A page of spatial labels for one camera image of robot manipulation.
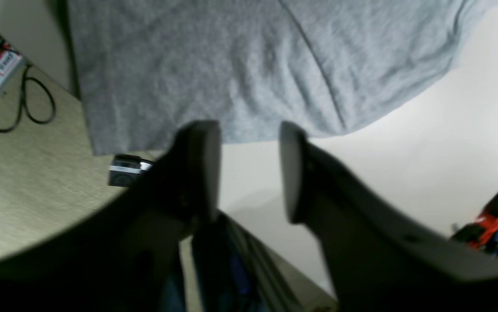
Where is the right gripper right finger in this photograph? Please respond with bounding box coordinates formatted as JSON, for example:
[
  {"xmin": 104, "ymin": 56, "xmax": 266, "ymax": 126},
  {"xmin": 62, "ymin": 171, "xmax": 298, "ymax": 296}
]
[{"xmin": 279, "ymin": 122, "xmax": 498, "ymax": 312}]

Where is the grey T-shirt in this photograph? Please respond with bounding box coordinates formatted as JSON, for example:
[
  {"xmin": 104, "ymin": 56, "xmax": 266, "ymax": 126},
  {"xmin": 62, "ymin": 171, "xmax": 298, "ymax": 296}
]
[{"xmin": 67, "ymin": 0, "xmax": 498, "ymax": 155}]

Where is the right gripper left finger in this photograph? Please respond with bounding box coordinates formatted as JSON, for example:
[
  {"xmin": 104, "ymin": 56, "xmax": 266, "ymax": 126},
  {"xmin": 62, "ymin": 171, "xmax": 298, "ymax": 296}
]
[{"xmin": 0, "ymin": 120, "xmax": 221, "ymax": 312}]

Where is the black looped floor cable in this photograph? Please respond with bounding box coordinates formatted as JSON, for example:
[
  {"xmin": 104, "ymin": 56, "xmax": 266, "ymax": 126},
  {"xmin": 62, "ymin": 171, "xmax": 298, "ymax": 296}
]
[{"xmin": 0, "ymin": 64, "xmax": 56, "ymax": 133}]

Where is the small black box device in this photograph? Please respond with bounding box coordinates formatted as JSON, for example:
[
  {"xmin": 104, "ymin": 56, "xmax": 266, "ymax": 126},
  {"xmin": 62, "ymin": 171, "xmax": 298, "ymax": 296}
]
[{"xmin": 107, "ymin": 154, "xmax": 154, "ymax": 188}]

